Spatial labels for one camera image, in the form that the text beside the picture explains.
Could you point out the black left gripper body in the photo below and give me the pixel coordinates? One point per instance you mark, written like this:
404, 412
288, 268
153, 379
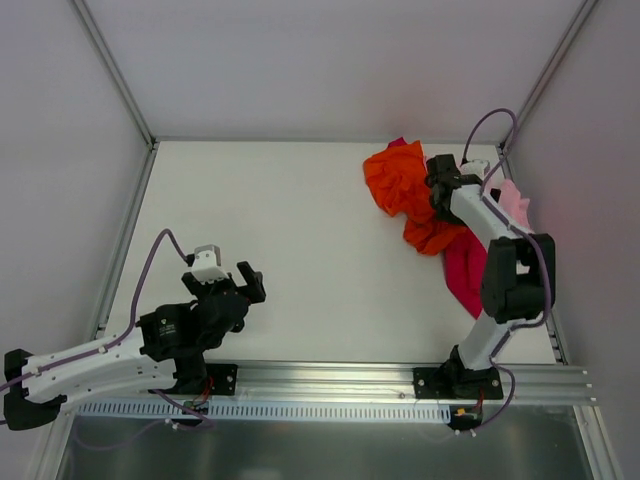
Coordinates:
226, 286

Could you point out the white slotted cable duct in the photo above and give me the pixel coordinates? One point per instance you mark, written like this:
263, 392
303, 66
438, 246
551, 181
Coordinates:
412, 412

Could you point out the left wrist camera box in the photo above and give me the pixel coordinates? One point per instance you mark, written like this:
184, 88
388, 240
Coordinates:
207, 267

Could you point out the aluminium frame post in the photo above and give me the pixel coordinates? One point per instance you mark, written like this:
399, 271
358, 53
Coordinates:
105, 56
567, 40

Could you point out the light pink t shirt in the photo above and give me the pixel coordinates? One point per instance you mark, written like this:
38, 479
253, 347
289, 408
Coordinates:
509, 198

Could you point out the left aluminium frame post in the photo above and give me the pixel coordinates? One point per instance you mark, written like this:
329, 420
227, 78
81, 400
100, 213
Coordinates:
105, 56

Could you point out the magenta t shirt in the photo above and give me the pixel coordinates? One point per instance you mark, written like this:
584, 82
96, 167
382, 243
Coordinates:
464, 255

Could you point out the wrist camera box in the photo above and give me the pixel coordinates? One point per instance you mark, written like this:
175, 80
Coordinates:
207, 267
474, 172

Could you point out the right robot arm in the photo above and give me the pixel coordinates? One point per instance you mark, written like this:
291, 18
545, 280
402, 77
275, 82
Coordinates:
517, 290

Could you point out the right aluminium frame post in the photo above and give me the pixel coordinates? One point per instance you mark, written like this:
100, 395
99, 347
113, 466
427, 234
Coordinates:
567, 40

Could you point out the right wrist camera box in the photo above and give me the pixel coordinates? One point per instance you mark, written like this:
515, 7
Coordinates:
474, 172

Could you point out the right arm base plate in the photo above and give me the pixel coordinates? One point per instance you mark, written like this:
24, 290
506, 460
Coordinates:
437, 383

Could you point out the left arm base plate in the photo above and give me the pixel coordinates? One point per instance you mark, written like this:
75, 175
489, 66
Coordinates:
220, 379

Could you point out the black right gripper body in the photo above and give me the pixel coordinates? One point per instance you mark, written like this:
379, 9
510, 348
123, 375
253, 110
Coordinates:
442, 179

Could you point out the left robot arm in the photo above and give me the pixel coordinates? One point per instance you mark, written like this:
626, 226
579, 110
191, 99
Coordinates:
164, 351

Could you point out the orange t shirt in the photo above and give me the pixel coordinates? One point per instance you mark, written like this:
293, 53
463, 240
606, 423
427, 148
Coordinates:
395, 178

